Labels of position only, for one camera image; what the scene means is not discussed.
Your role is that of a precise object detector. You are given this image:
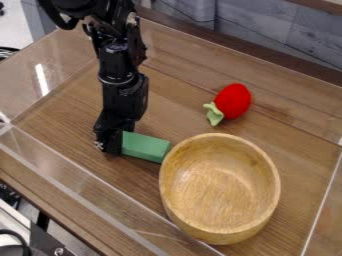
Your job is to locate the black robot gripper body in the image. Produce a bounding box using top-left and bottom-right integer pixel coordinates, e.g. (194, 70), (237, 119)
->
(94, 43), (149, 139)

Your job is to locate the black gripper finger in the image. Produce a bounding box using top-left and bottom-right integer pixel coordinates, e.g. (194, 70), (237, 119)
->
(95, 129), (123, 156)

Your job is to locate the green rectangular block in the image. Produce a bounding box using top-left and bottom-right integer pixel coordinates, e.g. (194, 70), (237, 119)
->
(122, 131), (172, 163)

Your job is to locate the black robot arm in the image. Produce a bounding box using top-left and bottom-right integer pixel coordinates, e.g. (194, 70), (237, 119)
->
(38, 0), (149, 155)

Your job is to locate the brown wooden bowl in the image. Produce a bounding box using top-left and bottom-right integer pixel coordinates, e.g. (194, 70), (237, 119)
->
(160, 133), (281, 245)

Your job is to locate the red plush strawberry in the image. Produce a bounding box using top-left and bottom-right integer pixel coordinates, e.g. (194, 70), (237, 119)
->
(204, 83), (252, 126)

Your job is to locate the grey table leg post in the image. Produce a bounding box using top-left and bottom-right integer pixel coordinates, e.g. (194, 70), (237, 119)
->
(21, 0), (46, 41)

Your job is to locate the black clamp bracket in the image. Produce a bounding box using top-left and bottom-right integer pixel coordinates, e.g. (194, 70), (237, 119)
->
(30, 223), (77, 256)

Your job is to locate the black cable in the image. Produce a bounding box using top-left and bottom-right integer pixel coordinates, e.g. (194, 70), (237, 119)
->
(0, 228), (33, 256)

